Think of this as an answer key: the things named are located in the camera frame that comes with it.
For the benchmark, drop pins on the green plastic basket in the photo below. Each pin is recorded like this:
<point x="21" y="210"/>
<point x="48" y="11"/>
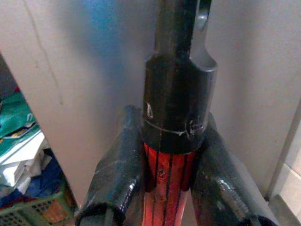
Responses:
<point x="35" y="209"/>

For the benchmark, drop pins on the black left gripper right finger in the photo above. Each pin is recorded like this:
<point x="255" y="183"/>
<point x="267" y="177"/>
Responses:
<point x="223" y="183"/>

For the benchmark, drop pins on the blue cloth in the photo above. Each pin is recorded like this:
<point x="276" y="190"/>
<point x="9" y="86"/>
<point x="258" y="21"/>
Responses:
<point x="44" y="181"/>

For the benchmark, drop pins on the white paper stack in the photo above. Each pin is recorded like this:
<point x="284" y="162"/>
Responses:
<point x="18" y="162"/>

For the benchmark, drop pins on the teal green book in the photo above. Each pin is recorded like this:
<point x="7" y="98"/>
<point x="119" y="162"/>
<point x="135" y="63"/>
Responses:
<point x="16" y="117"/>

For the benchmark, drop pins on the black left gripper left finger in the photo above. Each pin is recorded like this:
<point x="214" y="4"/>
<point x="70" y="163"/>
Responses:
<point x="117" y="169"/>

